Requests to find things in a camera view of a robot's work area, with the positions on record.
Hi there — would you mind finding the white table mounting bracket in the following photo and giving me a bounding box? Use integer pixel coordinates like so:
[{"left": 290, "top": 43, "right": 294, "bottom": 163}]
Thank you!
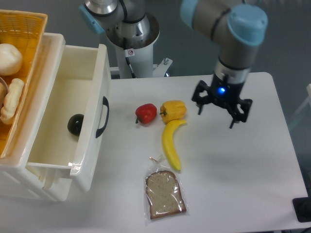
[{"left": 153, "top": 58, "right": 173, "bottom": 78}]

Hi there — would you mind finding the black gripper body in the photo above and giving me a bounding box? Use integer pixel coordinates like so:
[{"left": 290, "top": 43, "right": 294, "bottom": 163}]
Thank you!
[{"left": 205, "top": 74, "right": 245, "bottom": 109}]

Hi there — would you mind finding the bagged bread slice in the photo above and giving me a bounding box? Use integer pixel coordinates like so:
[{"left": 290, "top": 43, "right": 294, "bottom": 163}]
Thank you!
[{"left": 144, "top": 155, "right": 188, "bottom": 223}]

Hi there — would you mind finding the round white bun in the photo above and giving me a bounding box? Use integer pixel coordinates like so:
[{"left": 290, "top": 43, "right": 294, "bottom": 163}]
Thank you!
[{"left": 0, "top": 43, "right": 23, "bottom": 76}]

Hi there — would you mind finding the black device at edge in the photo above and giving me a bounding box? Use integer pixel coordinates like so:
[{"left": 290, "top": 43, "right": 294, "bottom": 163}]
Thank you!
[{"left": 292, "top": 197, "right": 311, "bottom": 223}]

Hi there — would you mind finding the long twisted bread roll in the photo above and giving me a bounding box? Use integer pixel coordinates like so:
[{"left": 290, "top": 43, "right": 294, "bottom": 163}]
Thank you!
[{"left": 0, "top": 78, "right": 24, "bottom": 125}]

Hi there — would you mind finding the white open upper drawer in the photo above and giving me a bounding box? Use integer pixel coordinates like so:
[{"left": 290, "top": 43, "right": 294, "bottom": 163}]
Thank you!
[{"left": 27, "top": 44, "right": 111, "bottom": 192}]

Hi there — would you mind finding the red bell pepper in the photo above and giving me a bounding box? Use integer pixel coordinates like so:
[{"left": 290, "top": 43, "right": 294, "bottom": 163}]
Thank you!
[{"left": 135, "top": 103, "right": 157, "bottom": 124}]

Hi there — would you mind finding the white plastic drawer cabinet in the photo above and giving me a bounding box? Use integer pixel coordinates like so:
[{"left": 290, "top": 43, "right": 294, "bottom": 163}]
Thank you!
[{"left": 0, "top": 33, "right": 71, "bottom": 201}]

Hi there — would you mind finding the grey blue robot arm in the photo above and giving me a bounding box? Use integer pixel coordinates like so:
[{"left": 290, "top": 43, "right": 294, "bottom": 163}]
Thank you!
[{"left": 79, "top": 0, "right": 268, "bottom": 124}]

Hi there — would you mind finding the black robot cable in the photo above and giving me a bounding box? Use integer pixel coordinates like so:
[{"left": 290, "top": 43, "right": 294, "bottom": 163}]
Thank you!
[{"left": 122, "top": 37, "right": 137, "bottom": 79}]

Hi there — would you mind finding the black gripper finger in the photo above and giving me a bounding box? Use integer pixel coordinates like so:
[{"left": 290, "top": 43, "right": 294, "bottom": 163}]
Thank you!
[
  {"left": 228, "top": 99, "right": 252, "bottom": 129},
  {"left": 191, "top": 80, "right": 211, "bottom": 115}
]

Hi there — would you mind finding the yellow banana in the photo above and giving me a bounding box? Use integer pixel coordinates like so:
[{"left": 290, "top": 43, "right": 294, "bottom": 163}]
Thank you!
[{"left": 162, "top": 119, "right": 187, "bottom": 171}]

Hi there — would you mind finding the black drawer handle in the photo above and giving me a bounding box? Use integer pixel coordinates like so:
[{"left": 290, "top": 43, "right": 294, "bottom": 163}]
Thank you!
[{"left": 95, "top": 96, "right": 110, "bottom": 138}]

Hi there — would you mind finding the yellow woven basket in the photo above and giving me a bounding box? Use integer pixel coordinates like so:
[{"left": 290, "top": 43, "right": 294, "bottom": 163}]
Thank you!
[{"left": 0, "top": 9, "right": 48, "bottom": 159}]

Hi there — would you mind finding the yellow bell pepper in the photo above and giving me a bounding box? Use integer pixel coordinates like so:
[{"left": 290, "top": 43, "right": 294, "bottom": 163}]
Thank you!
[{"left": 160, "top": 100, "right": 187, "bottom": 124}]

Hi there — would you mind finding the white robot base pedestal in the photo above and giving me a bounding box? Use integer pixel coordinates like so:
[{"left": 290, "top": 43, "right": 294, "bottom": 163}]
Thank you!
[{"left": 106, "top": 13, "right": 160, "bottom": 79}]

